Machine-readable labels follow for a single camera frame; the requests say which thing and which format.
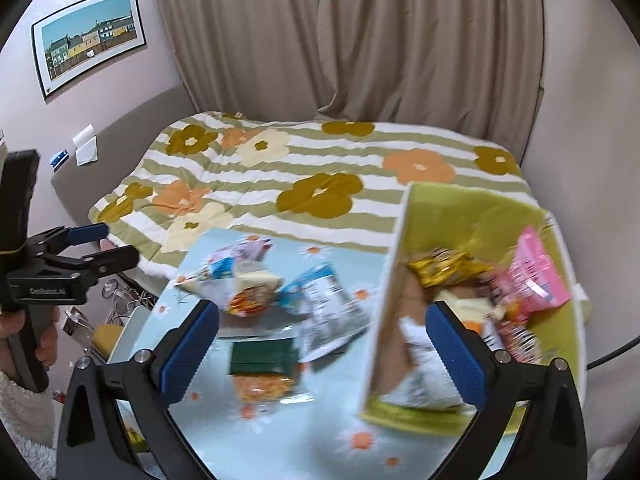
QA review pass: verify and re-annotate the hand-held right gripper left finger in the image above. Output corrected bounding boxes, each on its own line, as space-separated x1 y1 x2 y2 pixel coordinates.
57 299 222 480

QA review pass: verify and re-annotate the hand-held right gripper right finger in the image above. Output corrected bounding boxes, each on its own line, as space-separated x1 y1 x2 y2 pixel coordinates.
425 301 587 480

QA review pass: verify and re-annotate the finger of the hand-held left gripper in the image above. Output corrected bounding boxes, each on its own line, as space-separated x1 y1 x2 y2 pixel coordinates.
29 223 109 257
46 244 140 287

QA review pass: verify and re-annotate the silver cartoon snack packet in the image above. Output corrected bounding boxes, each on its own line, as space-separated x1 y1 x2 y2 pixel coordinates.
379 316 470 412

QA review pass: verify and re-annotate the white orange snack packet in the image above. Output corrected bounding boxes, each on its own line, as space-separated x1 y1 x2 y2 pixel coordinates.
434 289 497 336

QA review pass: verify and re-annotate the red white snack packet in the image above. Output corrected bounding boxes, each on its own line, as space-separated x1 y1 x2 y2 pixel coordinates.
492 317 544 367

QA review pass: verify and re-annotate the green orange snack packet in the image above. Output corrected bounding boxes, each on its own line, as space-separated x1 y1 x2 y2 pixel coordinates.
229 338 313 407

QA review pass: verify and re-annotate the cream red snack packet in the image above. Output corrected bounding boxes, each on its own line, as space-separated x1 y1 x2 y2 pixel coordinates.
220 270 284 319

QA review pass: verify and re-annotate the white blue snack packet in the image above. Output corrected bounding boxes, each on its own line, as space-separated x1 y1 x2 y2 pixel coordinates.
175 252 242 297

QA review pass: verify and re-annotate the yellow snack packet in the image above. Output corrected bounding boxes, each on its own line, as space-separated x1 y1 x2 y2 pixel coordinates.
406 247 494 289

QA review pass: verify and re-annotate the green cardboard box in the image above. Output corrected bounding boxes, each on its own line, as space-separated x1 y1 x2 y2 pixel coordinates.
359 182 590 437

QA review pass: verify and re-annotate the small pink white snack packet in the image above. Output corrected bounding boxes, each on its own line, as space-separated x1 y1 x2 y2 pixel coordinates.
234 236 275 262

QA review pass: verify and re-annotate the silver blue snack packet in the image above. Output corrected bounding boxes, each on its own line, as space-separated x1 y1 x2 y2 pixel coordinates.
276 261 372 364

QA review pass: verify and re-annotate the person's left forearm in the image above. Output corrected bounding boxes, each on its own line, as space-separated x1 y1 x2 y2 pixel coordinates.
0 367 60 467

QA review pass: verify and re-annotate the person's left hand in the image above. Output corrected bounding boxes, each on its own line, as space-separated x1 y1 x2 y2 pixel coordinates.
0 306 62 377

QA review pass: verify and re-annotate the yellow object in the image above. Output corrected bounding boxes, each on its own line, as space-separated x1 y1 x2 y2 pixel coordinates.
94 323 124 357

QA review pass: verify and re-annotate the blue floral tablecloth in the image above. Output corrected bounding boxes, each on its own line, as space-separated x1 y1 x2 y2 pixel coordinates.
107 227 551 480

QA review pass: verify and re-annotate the flowered striped blanket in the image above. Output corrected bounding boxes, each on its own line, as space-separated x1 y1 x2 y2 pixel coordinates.
89 111 527 282

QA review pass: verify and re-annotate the beige curtain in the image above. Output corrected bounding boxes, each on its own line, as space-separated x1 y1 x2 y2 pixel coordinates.
149 0 547 134

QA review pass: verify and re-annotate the metal wire rack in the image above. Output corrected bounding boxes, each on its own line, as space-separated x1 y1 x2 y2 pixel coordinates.
101 279 160 322

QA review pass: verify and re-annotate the black cable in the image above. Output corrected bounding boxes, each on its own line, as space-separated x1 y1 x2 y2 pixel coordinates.
584 332 640 372

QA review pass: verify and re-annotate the framed wall picture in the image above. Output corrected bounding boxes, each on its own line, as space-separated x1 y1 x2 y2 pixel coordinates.
31 0 149 102

